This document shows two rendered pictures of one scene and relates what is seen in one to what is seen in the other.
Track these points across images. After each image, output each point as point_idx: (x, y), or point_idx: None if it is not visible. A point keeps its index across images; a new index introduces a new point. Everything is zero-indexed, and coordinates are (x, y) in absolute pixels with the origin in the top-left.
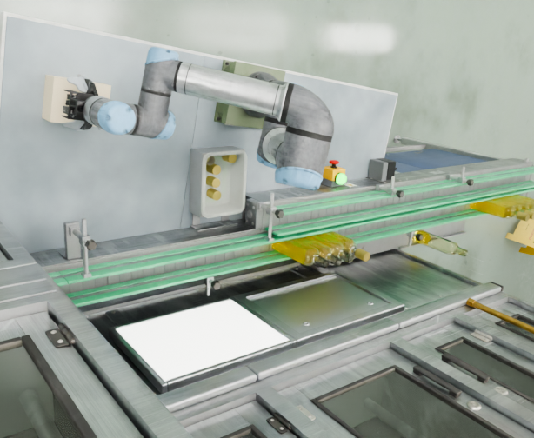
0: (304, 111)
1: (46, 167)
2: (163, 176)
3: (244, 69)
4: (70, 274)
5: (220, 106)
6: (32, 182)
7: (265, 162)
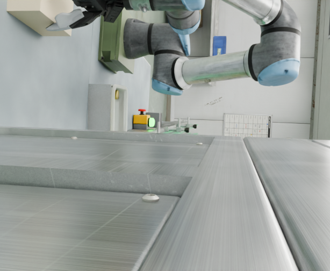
0: (292, 13)
1: (7, 79)
2: (76, 109)
3: (125, 13)
4: None
5: (105, 45)
6: None
7: (172, 87)
